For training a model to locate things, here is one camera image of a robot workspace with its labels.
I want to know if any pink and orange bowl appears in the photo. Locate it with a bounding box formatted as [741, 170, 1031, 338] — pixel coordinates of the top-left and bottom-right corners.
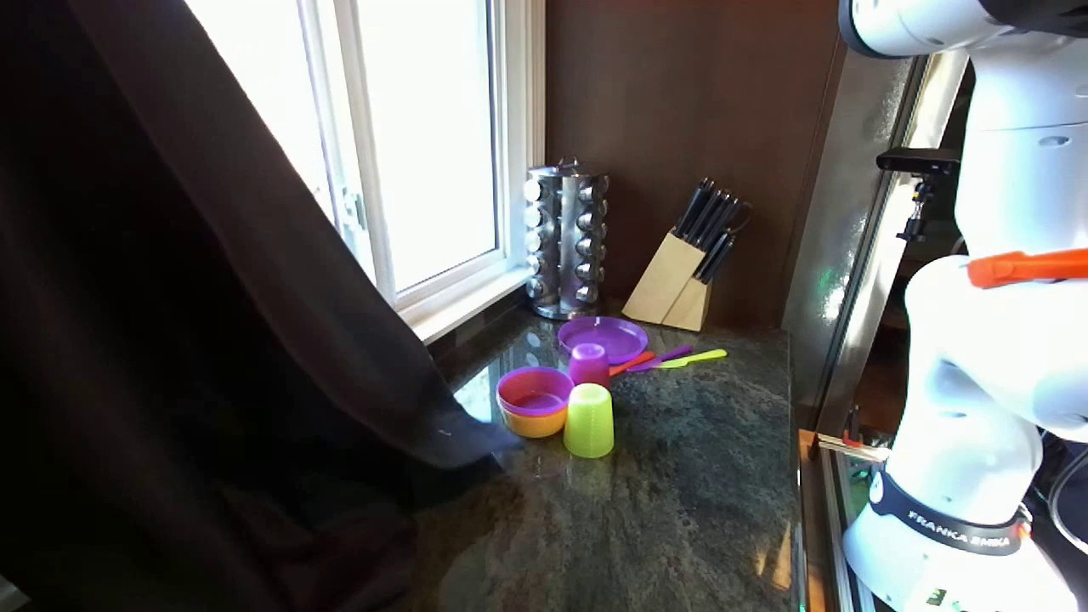
[496, 368, 570, 437]

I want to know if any stainless steel refrigerator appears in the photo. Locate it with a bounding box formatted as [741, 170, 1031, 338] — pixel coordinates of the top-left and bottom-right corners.
[781, 55, 966, 432]

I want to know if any purple plastic cup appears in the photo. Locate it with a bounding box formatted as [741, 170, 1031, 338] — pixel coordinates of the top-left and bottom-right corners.
[566, 342, 608, 384]

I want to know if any chrome spice rack carousel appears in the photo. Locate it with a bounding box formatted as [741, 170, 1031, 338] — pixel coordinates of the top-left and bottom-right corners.
[522, 164, 608, 319]

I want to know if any stainless steel stove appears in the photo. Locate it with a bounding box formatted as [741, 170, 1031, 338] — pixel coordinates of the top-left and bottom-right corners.
[796, 422, 910, 612]

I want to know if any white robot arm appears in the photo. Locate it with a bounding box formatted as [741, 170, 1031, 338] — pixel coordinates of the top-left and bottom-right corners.
[838, 0, 1088, 612]

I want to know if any dark brown curtain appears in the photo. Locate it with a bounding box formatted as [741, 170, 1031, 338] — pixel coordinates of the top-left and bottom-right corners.
[0, 0, 507, 612]

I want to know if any wooden knife block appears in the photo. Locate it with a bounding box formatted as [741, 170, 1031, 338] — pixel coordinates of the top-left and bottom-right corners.
[622, 177, 752, 334]

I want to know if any yellow plastic knife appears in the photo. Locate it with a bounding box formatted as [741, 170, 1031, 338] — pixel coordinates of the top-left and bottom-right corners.
[657, 347, 728, 371]

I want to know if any purple plastic plate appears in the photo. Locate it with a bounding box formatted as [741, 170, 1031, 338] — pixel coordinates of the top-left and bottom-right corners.
[555, 316, 648, 363]

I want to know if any purple plastic utensil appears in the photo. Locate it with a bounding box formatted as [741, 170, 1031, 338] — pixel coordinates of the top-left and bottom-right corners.
[628, 347, 693, 375]

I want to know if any red plastic utensil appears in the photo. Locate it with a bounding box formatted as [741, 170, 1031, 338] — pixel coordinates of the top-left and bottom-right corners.
[608, 350, 657, 378]

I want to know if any yellow-green plastic cup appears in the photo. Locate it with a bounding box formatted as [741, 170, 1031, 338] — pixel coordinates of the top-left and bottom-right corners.
[565, 384, 615, 459]

